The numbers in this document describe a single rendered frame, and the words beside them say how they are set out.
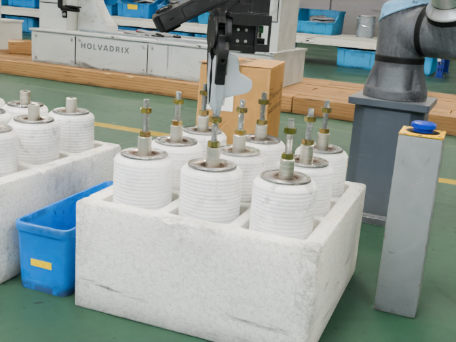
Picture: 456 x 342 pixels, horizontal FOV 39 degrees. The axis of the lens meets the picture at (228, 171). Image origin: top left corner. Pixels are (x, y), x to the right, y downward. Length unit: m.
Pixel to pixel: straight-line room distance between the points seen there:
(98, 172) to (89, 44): 2.34
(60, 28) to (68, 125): 2.51
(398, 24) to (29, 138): 0.85
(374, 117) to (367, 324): 0.60
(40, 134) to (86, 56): 2.44
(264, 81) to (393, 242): 1.07
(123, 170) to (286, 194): 0.26
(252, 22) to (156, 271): 0.40
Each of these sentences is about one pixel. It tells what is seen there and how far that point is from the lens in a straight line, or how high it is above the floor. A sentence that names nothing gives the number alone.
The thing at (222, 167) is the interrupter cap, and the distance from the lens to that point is 0.99.
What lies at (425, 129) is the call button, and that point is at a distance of 1.10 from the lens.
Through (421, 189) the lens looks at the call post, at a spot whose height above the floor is 0.23.
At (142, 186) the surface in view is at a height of 0.21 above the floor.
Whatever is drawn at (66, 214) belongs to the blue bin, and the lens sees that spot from 1.26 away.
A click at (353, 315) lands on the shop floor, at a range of 1.15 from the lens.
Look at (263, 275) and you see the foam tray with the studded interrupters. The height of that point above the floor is 0.13.
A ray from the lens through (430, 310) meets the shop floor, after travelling 1.22.
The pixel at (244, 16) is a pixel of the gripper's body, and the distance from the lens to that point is 0.95.
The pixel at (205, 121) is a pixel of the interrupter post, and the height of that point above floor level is 0.27.
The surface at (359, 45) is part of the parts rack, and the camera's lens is 5.76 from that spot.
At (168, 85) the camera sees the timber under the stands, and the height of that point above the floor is 0.06.
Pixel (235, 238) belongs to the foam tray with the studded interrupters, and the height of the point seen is 0.17.
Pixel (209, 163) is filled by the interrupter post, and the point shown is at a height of 0.26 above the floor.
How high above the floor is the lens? 0.50
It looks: 15 degrees down
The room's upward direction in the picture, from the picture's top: 4 degrees clockwise
